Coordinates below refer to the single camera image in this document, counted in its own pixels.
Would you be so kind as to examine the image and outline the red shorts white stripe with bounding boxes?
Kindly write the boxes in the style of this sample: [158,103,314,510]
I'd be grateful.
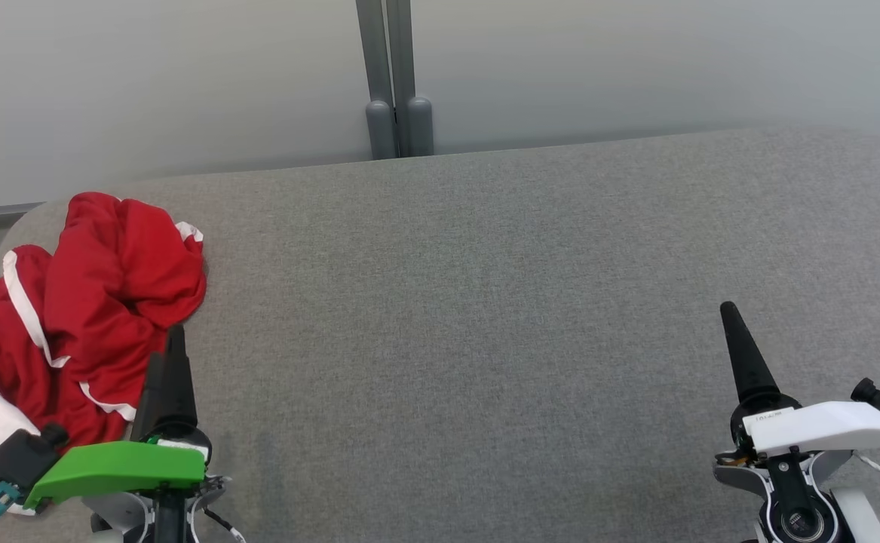
[2,192,208,453]

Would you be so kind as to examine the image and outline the grey fabric sofa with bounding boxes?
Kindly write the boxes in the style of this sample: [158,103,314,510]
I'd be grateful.
[0,127,880,543]

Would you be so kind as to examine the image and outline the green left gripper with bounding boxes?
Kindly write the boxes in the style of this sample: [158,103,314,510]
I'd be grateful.
[23,324,213,513]

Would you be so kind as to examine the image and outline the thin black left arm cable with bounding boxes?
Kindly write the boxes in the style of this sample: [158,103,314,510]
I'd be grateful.
[202,507,248,543]

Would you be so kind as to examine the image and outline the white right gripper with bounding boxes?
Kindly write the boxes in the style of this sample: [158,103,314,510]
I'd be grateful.
[719,301,880,459]

